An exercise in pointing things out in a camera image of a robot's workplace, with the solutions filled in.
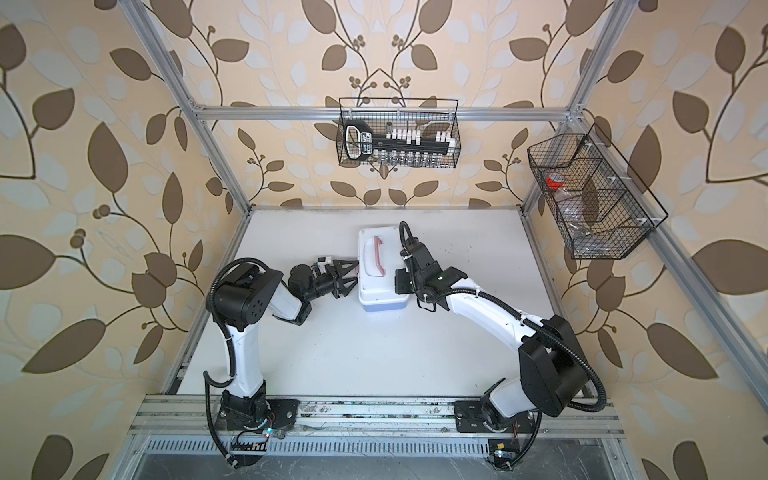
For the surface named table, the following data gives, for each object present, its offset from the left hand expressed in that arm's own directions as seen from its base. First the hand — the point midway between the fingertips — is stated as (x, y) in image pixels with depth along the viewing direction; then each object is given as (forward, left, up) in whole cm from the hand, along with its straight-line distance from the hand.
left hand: (362, 268), depth 92 cm
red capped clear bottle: (+14, -54, +24) cm, 61 cm away
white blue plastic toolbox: (0, -6, +5) cm, 8 cm away
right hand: (-6, -12, +4) cm, 14 cm away
